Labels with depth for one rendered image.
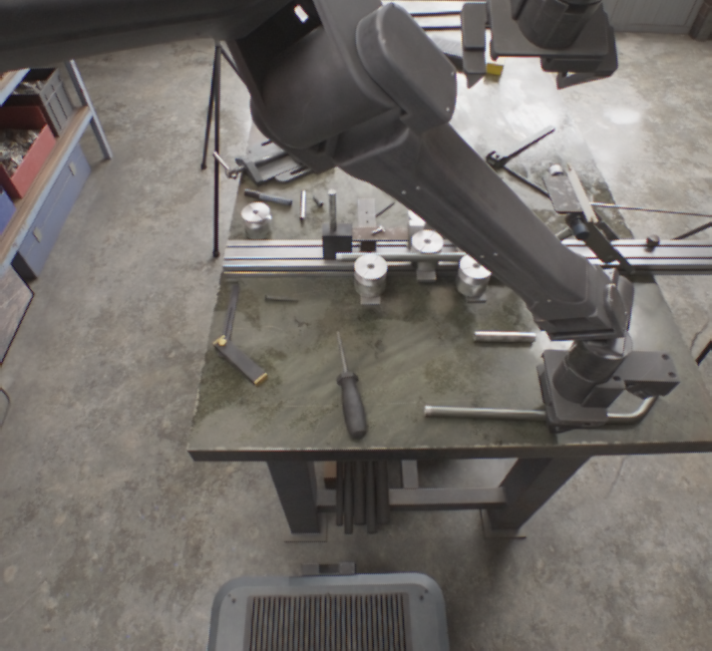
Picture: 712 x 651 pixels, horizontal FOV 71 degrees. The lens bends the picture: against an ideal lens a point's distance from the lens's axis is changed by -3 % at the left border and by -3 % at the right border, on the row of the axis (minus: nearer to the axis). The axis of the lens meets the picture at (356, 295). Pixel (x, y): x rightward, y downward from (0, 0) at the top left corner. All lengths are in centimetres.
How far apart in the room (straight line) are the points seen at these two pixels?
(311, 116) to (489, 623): 145
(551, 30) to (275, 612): 119
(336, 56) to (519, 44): 25
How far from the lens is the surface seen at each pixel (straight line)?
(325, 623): 130
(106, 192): 268
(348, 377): 74
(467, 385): 79
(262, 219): 93
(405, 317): 84
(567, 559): 169
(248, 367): 78
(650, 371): 70
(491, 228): 39
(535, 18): 49
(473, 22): 53
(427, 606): 131
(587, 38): 53
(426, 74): 30
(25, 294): 229
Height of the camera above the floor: 155
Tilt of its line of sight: 51 degrees down
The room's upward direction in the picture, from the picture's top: 1 degrees clockwise
